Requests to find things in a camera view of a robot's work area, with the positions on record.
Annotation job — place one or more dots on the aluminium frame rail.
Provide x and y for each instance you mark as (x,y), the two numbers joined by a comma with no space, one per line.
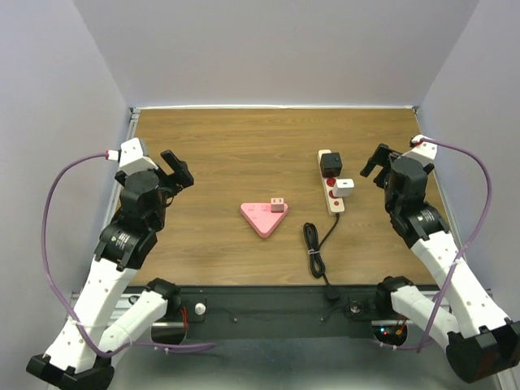
(114,195)

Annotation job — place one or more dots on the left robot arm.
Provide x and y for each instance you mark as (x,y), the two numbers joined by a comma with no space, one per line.
(87,350)

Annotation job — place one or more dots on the small pink charger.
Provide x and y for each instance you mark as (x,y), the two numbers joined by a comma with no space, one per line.
(277,205)

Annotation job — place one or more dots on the black cube socket adapter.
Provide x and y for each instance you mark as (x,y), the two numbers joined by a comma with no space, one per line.
(330,165)

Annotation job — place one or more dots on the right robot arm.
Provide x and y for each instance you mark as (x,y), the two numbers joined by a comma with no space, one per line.
(479,339)

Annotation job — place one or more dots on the pink triangular power socket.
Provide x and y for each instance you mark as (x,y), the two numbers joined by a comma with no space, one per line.
(260,217)

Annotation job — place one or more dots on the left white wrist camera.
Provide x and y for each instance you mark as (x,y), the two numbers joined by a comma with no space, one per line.
(132,157)

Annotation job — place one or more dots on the white red power strip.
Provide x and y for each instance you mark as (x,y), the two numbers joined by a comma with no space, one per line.
(335,206)

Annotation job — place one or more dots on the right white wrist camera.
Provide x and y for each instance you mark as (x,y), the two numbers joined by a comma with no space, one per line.
(422,150)

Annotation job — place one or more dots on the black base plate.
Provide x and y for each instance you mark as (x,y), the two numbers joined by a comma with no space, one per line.
(211,313)

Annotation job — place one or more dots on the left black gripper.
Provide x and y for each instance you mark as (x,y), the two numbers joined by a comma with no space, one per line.
(179,179)

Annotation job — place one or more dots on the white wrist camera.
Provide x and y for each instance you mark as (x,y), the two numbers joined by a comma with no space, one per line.
(422,150)
(132,157)

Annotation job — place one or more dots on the white USB charger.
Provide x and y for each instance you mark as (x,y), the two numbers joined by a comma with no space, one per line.
(343,188)

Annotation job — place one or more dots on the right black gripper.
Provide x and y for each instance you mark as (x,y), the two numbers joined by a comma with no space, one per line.
(383,156)

